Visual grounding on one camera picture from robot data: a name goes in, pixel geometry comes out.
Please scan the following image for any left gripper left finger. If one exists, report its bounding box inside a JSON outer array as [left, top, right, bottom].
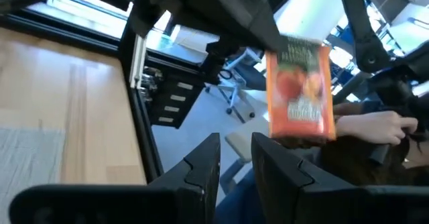
[[9, 132, 222, 224]]

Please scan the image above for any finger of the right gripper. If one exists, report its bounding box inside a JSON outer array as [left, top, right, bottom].
[[214, 0, 289, 50], [129, 0, 279, 52]]

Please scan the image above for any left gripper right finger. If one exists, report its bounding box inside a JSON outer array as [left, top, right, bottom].
[[251, 132, 429, 224]]

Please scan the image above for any orange peach tea packet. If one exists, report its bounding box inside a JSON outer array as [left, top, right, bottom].
[[265, 36, 337, 141]]

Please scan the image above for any beige padded stool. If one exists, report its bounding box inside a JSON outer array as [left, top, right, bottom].
[[219, 131, 256, 194]]

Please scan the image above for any black beam with silver brackets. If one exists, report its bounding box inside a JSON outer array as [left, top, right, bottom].
[[119, 25, 165, 184]]

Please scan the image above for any black drawer cabinet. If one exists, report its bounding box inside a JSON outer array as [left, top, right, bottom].
[[143, 66, 205, 129]]

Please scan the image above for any person's hand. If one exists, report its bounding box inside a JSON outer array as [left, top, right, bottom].
[[334, 110, 420, 147]]

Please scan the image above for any grey woven placemat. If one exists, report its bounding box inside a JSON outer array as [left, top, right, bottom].
[[0, 126, 66, 215]]

